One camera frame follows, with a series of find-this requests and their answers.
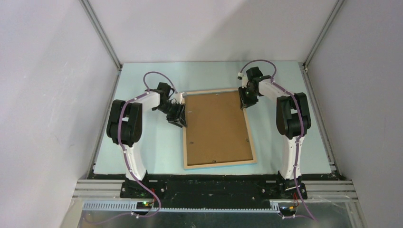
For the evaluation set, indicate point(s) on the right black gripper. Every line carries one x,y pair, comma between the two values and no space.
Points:
245,102

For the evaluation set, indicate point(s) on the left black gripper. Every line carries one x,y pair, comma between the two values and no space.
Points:
178,116

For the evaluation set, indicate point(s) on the brown fibreboard backing board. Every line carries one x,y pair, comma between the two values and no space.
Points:
217,129

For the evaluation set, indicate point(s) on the light wooden picture frame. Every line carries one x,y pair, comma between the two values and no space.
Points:
220,165

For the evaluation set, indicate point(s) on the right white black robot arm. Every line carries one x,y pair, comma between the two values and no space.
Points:
292,119

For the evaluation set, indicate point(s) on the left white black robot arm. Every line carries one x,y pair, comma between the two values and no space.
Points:
125,123

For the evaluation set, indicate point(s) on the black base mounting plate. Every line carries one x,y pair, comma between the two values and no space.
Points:
210,191

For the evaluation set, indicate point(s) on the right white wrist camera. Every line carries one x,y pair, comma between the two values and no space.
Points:
244,80

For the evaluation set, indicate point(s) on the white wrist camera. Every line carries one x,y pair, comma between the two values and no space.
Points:
244,80
178,97

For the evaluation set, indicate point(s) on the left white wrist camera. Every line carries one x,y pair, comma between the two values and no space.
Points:
178,97

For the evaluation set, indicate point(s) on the left aluminium corner post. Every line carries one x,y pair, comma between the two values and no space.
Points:
97,25

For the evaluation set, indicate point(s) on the aluminium corner post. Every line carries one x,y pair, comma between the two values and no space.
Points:
97,25
323,32

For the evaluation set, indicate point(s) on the aluminium rail frame front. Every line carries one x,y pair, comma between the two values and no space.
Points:
105,195

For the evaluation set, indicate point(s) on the right aluminium corner post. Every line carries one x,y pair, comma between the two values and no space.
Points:
323,32

